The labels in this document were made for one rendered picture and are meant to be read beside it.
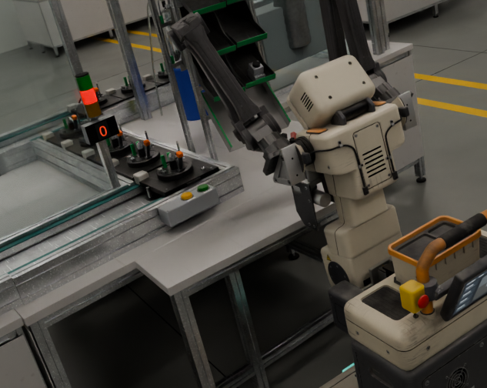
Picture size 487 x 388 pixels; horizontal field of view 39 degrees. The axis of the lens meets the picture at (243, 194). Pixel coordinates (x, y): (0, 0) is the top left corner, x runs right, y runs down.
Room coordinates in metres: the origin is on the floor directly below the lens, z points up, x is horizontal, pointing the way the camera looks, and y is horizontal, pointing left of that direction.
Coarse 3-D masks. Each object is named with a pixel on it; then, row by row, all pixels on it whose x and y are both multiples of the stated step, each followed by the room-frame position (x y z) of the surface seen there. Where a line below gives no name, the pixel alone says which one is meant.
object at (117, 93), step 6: (126, 84) 3.89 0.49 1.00; (144, 84) 3.84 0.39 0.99; (150, 84) 3.88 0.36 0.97; (108, 90) 3.89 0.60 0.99; (114, 90) 3.89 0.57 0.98; (120, 90) 3.90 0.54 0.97; (126, 90) 3.80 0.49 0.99; (150, 90) 3.78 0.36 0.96; (114, 96) 3.82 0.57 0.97; (120, 96) 3.77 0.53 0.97; (126, 96) 3.73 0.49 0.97; (132, 96) 3.72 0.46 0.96
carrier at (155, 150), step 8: (136, 144) 2.71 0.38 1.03; (136, 152) 2.72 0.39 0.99; (144, 152) 2.66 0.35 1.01; (152, 152) 2.68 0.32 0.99; (160, 152) 2.71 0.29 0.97; (112, 160) 2.70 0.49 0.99; (120, 160) 2.73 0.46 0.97; (128, 160) 2.65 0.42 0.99; (136, 160) 2.63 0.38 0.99; (144, 160) 2.61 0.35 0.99; (152, 160) 2.61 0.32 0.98; (160, 160) 2.62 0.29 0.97; (120, 168) 2.64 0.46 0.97; (128, 168) 2.62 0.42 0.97; (136, 168) 2.60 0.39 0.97; (144, 168) 2.58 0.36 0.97; (152, 168) 2.56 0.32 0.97; (128, 176) 2.53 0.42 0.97
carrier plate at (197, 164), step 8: (176, 160) 2.58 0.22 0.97; (192, 160) 2.53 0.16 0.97; (208, 168) 2.41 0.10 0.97; (216, 168) 2.40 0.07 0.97; (152, 176) 2.47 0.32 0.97; (192, 176) 2.37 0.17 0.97; (200, 176) 2.36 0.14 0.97; (144, 184) 2.42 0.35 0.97; (152, 184) 2.39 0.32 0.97; (160, 184) 2.37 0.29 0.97; (168, 184) 2.35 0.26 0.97; (176, 184) 2.33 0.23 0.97; (184, 184) 2.33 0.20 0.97; (160, 192) 2.31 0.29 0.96; (168, 192) 2.29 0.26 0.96
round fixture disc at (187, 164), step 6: (186, 162) 2.48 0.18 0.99; (162, 168) 2.48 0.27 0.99; (168, 168) 2.46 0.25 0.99; (186, 168) 2.42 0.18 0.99; (192, 168) 2.43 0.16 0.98; (168, 174) 2.40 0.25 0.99; (174, 174) 2.39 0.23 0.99; (180, 174) 2.38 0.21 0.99; (186, 174) 2.39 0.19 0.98; (162, 180) 2.40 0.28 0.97; (168, 180) 2.38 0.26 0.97
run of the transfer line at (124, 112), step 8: (120, 88) 4.00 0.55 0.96; (160, 88) 3.78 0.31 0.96; (168, 88) 3.79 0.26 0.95; (152, 96) 3.74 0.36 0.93; (160, 96) 3.76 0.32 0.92; (168, 96) 3.78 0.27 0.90; (120, 104) 3.65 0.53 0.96; (128, 104) 3.66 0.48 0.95; (136, 104) 3.68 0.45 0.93; (152, 104) 3.73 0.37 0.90; (168, 104) 3.77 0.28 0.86; (104, 112) 3.58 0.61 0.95; (112, 112) 3.61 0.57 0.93; (120, 112) 3.63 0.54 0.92; (128, 112) 3.65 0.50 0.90; (136, 112) 3.68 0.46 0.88; (120, 120) 3.62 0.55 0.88; (128, 120) 3.64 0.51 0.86
